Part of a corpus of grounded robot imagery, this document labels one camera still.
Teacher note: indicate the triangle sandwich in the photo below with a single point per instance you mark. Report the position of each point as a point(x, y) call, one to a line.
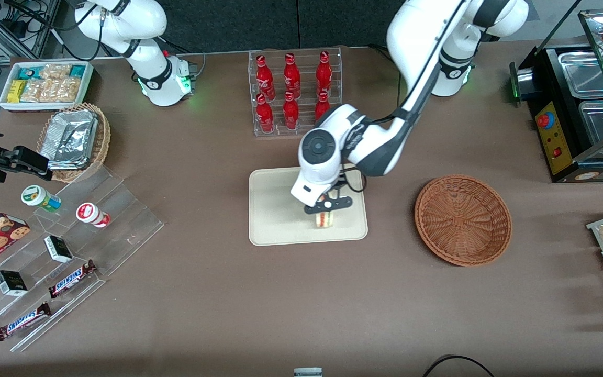
point(325, 220)

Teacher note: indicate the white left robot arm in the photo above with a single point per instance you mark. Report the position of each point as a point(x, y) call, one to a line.
point(411, 31)

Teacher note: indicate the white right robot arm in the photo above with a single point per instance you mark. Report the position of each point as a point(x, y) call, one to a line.
point(155, 78)

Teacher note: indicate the cream plastic tray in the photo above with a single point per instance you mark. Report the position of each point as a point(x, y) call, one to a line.
point(275, 220)

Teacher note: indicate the small light wicker basket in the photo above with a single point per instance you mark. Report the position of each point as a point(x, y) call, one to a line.
point(103, 141)

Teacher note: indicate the white rectangular snack tray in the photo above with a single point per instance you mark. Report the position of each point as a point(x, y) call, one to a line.
point(89, 78)

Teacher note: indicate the large brown wicker basket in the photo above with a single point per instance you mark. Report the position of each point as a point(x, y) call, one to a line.
point(464, 220)

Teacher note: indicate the green lid sunflower cup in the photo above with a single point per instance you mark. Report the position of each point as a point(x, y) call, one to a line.
point(40, 198)

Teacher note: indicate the silver foil packet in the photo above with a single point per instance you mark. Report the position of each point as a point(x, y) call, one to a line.
point(71, 139)

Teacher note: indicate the yellow snack pack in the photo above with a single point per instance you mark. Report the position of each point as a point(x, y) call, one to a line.
point(16, 90)

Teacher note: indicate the clear granola snack bag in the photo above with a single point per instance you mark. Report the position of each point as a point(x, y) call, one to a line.
point(67, 89)
point(56, 71)
point(37, 91)

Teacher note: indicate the red lid yogurt cup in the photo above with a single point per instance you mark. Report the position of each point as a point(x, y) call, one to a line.
point(92, 214)

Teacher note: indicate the teal snack packet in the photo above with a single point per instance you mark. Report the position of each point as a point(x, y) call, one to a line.
point(29, 72)
point(77, 70)

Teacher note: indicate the small black carton box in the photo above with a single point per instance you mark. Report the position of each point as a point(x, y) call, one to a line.
point(11, 283)
point(58, 249)

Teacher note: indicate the red cola bottle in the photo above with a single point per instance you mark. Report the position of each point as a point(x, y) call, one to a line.
point(290, 112)
point(324, 74)
point(322, 107)
point(291, 77)
point(265, 78)
point(265, 115)

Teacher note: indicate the clear acrylic tiered shelf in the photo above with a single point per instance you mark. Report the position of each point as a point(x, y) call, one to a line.
point(123, 225)

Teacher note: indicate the Snickers chocolate bar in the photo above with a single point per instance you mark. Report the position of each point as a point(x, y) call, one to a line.
point(23, 321)
point(71, 279)

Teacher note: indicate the clear acrylic bottle rack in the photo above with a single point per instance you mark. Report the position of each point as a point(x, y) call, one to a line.
point(306, 60)

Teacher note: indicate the grey device with white top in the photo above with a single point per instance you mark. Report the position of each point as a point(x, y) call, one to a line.
point(308, 372)

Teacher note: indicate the black food warmer cabinet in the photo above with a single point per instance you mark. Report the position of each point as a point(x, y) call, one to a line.
point(555, 141)

